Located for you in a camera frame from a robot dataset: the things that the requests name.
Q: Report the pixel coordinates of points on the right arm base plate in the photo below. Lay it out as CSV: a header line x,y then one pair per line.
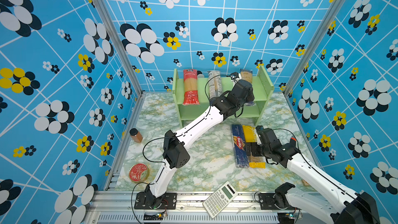
x,y
267,202

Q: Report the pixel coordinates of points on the round red tin can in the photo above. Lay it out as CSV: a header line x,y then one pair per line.
x,y
138,173

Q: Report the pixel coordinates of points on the clear grey spaghetti bag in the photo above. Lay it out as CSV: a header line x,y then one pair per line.
x,y
214,84

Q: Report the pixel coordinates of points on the white scientific calculator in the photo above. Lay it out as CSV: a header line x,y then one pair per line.
x,y
220,199

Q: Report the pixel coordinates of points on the green wooden shelf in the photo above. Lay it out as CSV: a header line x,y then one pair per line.
x,y
263,90

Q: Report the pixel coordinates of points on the blue Barilla pasta box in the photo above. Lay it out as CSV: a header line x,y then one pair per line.
x,y
239,144

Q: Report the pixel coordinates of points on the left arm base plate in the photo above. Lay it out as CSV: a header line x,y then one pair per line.
x,y
145,200

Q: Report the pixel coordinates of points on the yellow blue spaghetti bag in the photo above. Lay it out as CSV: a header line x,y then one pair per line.
x,y
247,76

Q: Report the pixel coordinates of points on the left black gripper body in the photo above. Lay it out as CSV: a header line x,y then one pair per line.
x,y
248,97

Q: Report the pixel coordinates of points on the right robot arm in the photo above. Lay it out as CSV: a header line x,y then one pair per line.
x,y
340,204

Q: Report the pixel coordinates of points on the red spaghetti bag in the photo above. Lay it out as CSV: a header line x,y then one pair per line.
x,y
190,82

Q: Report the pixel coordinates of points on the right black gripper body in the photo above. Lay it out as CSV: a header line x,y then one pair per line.
x,y
258,150

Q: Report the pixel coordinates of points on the red black marker pen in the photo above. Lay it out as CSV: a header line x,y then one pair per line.
x,y
293,141

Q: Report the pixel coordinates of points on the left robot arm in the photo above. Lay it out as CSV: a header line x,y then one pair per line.
x,y
176,144

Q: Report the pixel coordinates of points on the spice jar black lid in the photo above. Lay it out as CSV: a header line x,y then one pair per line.
x,y
135,135

